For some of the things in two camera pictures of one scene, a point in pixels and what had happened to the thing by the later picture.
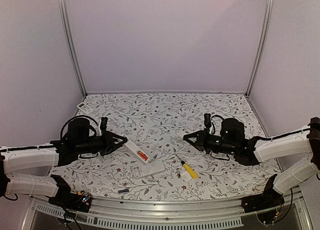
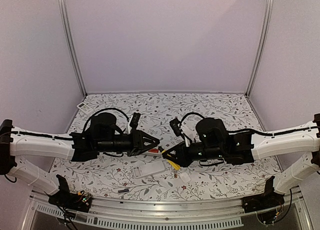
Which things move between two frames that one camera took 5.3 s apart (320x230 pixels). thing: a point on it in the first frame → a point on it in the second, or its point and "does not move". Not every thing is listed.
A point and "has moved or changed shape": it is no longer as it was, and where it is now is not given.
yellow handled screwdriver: x=192 y=172 → x=175 y=165
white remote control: x=149 y=169 does not move
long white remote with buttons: x=137 y=151 has moved or changed shape
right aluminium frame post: x=270 y=6 does not move
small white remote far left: x=85 y=108 does not move
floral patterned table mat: x=157 y=162 does not move
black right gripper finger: x=199 y=143 → x=178 y=154
